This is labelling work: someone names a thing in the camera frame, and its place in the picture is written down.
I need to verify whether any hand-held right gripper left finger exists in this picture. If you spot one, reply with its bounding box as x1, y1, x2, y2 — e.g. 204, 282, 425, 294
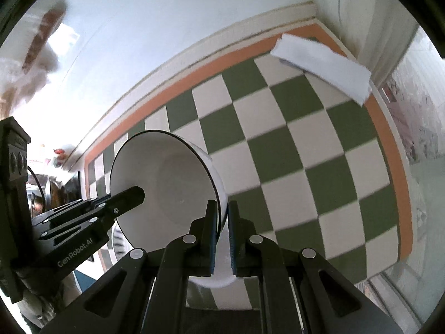
43, 199, 223, 334

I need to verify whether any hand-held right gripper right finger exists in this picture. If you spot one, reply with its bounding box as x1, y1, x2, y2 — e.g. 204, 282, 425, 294
227, 201, 406, 334

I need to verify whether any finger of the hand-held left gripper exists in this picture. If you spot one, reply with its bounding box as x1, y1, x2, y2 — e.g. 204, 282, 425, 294
38, 215, 114, 241
31, 185, 146, 224

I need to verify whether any white dark-rimmed bowl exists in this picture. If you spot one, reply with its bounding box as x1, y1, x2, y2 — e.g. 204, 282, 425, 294
109, 130, 234, 289

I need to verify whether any blue cabinet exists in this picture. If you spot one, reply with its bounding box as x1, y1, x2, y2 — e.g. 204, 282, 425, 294
75, 271, 93, 293

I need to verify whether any white plate with dark stripes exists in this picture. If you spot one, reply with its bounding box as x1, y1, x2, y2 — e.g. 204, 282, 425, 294
110, 228, 131, 261

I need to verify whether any dark frying pan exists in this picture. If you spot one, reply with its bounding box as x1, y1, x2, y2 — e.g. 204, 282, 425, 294
28, 176, 81, 216

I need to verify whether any green white checkered tablecloth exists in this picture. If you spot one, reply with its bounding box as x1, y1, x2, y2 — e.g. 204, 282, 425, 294
84, 21, 414, 310

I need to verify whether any clear plastic bag with sausage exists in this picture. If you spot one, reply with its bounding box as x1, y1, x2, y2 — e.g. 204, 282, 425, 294
19, 0, 68, 77

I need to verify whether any folded white cloth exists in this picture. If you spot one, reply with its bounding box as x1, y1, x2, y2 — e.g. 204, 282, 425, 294
270, 33, 372, 107

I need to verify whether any glass sliding door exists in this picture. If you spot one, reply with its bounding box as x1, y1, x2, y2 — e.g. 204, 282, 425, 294
362, 7, 445, 321

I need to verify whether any group of colourful wall stickers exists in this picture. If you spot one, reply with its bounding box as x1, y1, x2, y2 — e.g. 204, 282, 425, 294
42, 143, 75, 168

